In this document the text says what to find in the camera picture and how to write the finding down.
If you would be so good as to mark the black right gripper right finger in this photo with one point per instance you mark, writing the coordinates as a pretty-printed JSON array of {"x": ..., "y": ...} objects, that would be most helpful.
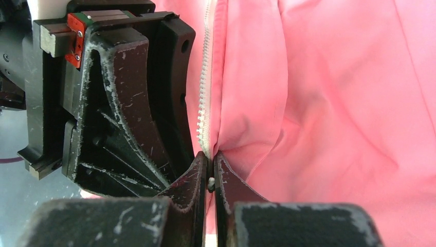
[{"x": 245, "y": 218}]

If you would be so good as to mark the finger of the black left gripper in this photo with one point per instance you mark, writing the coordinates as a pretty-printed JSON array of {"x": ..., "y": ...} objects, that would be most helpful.
[{"x": 169, "y": 58}]

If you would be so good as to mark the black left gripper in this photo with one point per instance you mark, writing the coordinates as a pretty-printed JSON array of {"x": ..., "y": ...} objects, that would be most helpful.
[{"x": 84, "y": 80}]

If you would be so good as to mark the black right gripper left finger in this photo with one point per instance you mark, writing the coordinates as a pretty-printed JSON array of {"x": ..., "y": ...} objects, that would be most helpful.
[{"x": 174, "y": 217}]

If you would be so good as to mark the pink zip-up jacket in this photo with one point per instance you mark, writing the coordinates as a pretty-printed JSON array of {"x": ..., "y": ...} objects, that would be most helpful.
[{"x": 321, "y": 101}]

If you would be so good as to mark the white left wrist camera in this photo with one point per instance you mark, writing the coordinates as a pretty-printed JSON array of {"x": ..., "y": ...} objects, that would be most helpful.
[{"x": 47, "y": 9}]

